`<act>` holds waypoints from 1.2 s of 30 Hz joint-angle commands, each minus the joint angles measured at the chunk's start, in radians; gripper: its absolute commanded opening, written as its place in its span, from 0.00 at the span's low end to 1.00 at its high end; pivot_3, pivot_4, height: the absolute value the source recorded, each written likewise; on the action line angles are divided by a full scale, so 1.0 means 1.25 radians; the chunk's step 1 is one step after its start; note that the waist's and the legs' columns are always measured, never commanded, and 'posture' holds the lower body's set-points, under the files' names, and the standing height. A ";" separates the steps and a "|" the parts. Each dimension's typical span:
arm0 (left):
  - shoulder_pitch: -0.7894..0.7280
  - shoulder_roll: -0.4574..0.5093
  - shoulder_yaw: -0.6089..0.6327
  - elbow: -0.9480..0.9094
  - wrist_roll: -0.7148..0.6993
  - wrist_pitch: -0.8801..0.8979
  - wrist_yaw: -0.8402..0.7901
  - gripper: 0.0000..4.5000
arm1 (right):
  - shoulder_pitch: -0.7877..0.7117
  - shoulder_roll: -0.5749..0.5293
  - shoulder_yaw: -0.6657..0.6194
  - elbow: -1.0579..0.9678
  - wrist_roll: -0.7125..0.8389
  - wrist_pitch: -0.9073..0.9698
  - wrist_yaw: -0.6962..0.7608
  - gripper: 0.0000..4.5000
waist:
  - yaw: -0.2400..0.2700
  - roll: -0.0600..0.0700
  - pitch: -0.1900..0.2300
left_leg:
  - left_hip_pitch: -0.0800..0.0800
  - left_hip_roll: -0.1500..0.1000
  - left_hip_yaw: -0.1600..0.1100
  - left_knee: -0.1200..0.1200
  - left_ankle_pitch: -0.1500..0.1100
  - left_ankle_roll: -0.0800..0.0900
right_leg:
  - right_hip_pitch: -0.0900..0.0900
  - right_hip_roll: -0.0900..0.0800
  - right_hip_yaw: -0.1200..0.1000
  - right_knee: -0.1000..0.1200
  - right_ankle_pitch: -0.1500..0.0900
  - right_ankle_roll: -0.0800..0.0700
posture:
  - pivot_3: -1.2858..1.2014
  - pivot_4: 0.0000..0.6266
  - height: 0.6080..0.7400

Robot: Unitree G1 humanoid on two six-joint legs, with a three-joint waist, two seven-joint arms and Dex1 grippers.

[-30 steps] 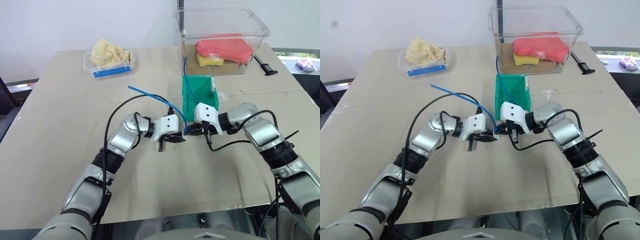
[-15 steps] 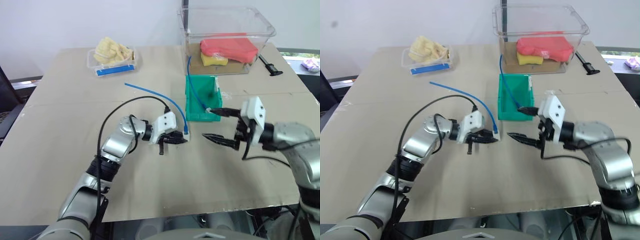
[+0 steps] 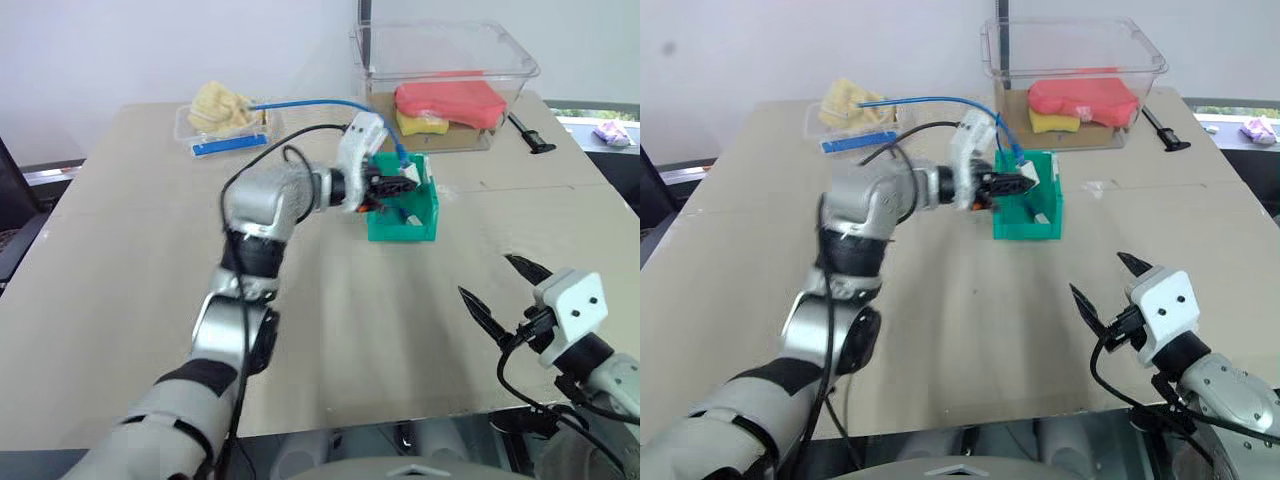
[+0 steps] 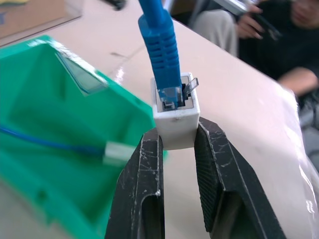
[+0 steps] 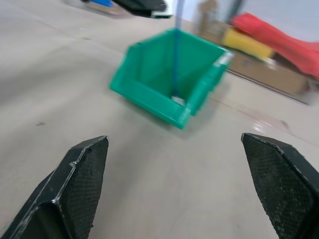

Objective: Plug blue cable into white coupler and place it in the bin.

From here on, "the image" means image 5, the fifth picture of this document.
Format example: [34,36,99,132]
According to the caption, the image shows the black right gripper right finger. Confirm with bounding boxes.
[240,132,319,239]

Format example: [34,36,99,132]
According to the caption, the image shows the cardboard box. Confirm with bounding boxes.
[198,18,315,105]

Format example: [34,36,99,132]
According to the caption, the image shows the yellow foam block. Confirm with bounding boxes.
[222,26,276,62]

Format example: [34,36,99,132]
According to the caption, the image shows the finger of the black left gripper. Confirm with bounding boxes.
[112,0,173,18]

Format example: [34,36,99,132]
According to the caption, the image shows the red cloth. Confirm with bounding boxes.
[230,12,319,80]

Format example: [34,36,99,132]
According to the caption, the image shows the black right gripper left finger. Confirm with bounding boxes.
[0,135,110,239]

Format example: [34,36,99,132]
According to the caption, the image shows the blue object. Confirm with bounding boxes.
[87,0,113,8]

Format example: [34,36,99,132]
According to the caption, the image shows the green plastic bin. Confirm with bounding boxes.
[109,28,234,130]

